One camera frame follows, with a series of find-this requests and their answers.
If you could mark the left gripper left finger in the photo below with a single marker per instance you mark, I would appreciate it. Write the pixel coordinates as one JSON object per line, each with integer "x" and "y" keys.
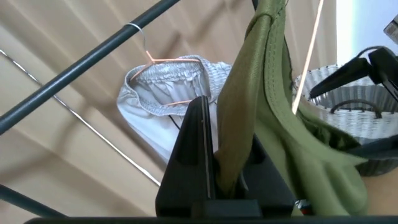
{"x": 183, "y": 180}

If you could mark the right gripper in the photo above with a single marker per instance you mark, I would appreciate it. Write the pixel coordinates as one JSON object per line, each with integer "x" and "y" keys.
{"x": 387, "y": 68}

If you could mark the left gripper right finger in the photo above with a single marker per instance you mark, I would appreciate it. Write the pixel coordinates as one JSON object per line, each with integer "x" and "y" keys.
{"x": 264, "y": 186}

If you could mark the pale grey shorts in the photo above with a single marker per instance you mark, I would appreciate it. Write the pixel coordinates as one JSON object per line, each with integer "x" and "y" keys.
{"x": 146, "y": 124}

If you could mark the pink clothes hanger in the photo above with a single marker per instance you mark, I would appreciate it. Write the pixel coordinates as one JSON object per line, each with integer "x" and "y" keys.
{"x": 308, "y": 59}
{"x": 154, "y": 61}

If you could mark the green garment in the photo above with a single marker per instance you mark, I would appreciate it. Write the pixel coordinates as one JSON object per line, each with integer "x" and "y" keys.
{"x": 242, "y": 93}

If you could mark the white laundry basket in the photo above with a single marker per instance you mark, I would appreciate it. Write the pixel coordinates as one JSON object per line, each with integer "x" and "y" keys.
{"x": 357, "y": 121}

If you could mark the black clothes rack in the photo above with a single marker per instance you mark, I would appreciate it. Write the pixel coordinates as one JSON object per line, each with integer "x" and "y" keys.
{"x": 62, "y": 78}

